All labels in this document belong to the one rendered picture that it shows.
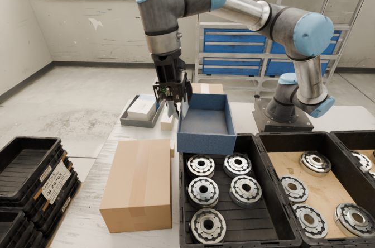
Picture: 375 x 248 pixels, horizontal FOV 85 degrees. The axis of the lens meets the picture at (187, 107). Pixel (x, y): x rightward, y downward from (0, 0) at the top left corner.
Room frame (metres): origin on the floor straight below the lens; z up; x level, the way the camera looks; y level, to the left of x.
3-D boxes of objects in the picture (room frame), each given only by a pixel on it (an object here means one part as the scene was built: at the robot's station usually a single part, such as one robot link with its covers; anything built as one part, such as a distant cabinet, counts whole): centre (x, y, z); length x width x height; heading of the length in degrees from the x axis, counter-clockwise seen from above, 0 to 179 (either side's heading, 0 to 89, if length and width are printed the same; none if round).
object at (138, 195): (0.50, 0.18, 0.78); 0.30 x 0.22 x 0.16; 4
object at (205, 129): (0.48, -0.05, 1.10); 0.20 x 0.15 x 0.07; 177
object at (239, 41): (2.39, -0.55, 0.60); 0.72 x 0.03 x 0.56; 87
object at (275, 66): (2.35, -1.34, 0.60); 0.72 x 0.03 x 0.56; 87
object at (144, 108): (1.03, 0.26, 0.75); 0.20 x 0.12 x 0.09; 166
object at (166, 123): (1.00, 0.11, 0.73); 0.24 x 0.06 x 0.06; 174
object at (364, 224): (0.31, -0.50, 0.86); 0.05 x 0.05 x 0.01
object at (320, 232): (0.31, -0.36, 0.86); 0.10 x 0.10 x 0.01
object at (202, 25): (2.40, -0.95, 0.91); 1.70 x 0.10 x 0.05; 87
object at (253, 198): (0.41, -0.20, 0.86); 0.10 x 0.10 x 0.01
